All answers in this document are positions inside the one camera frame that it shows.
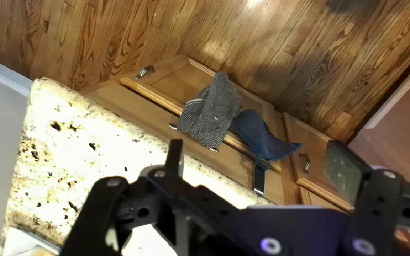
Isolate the dark blue cloth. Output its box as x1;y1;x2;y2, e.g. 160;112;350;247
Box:
227;110;303;197

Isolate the wooden cabinet door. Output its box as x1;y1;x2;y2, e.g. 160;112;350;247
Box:
281;113;358;213
118;55;287;173

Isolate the gray cloth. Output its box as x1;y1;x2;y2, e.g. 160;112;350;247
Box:
174;72;243;151

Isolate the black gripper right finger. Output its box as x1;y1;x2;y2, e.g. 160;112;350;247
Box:
324;141;410;256

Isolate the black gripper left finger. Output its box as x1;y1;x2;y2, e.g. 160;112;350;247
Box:
59;139;248;256

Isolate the metal cabinet door handle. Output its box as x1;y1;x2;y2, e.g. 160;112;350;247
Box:
135;65;156;80
300;153;311;174

